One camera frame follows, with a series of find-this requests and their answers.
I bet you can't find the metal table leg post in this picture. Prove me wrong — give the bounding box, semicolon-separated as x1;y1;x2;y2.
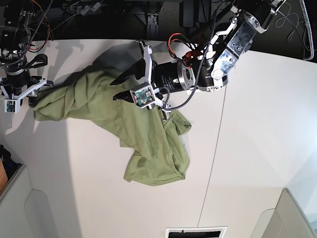
146;13;159;40

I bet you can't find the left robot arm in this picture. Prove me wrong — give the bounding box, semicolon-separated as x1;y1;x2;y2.
113;0;283;112

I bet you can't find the white table vent grille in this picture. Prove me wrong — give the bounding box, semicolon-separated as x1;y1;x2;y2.
164;226;227;238

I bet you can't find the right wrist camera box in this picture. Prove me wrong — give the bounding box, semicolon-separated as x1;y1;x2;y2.
4;99;21;113

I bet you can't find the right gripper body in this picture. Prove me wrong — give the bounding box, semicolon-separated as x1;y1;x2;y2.
0;66;53;103

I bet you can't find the grey coiled cable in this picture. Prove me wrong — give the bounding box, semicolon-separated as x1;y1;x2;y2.
274;0;315;60

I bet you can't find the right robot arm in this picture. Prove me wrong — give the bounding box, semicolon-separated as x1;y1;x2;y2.
0;0;53;113

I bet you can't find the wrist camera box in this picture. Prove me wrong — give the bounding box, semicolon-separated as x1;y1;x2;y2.
4;99;21;113
130;83;157;109

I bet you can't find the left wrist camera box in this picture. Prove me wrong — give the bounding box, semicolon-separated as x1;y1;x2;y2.
130;83;157;109

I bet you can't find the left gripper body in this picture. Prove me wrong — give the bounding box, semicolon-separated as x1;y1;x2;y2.
140;41;196;112

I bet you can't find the green t-shirt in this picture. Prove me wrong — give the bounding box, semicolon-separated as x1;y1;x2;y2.
33;54;191;186

